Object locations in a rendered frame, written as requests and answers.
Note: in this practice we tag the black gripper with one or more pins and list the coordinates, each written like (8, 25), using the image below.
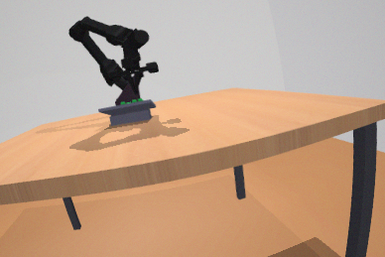
(127, 74)

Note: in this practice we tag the grey switch panel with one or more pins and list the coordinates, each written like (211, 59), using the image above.
(129, 112)

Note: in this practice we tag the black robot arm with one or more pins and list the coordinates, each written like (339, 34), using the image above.
(130, 40)

